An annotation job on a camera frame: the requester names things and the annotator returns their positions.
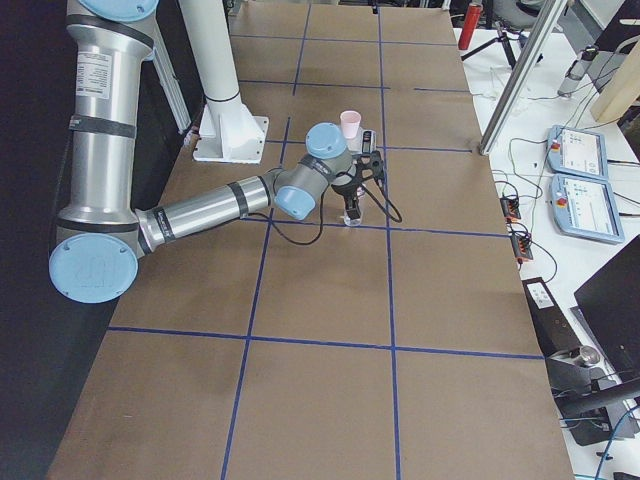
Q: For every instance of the wooden beam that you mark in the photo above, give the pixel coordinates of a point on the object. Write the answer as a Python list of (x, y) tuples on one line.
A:
[(621, 92)]

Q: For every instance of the upper orange black connector box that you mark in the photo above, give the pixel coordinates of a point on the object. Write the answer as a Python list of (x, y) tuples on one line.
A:
[(510, 209)]

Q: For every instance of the lower blue teach pendant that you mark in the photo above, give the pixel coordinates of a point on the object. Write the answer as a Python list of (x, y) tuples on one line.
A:
[(585, 208)]

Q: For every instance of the blue teach pendant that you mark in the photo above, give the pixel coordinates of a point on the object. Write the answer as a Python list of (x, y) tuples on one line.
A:
[(577, 152), (585, 208)]

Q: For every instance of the aluminium frame post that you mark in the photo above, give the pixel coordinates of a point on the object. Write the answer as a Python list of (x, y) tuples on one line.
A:
[(543, 25)]

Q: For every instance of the pink plastic cup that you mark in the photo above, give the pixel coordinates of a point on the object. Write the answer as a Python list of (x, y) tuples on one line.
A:
[(350, 121)]

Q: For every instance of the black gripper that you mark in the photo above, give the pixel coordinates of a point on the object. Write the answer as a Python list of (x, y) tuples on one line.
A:
[(344, 190)]

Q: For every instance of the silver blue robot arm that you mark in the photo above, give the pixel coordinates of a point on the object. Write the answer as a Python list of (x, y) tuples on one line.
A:
[(99, 237)]

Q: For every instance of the orange black connector box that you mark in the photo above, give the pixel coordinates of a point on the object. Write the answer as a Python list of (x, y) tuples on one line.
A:
[(510, 209), (521, 245)]

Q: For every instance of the black monitor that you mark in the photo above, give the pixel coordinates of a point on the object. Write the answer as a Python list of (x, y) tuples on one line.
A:
[(609, 303)]

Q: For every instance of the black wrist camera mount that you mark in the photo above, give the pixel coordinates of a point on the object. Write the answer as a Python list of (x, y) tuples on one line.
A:
[(370, 166)]

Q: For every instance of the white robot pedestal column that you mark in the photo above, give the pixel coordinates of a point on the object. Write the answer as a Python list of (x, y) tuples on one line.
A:
[(228, 132)]

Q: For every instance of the lower orange black connector box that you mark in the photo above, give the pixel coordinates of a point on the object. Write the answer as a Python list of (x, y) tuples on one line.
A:
[(521, 245)]

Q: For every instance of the silver kitchen scale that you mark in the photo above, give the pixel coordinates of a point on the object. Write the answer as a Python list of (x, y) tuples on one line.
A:
[(365, 142)]

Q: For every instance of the red cylinder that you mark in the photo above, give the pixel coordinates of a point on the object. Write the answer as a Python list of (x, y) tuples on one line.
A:
[(471, 19)]

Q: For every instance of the upper blue teach pendant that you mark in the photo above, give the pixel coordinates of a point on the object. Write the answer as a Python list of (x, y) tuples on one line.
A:
[(577, 152)]

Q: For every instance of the clear glass sauce bottle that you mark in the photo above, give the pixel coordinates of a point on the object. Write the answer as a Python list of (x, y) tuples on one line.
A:
[(351, 222)]

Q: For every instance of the black box with label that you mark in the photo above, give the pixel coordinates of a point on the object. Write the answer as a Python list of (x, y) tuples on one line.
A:
[(553, 330)]

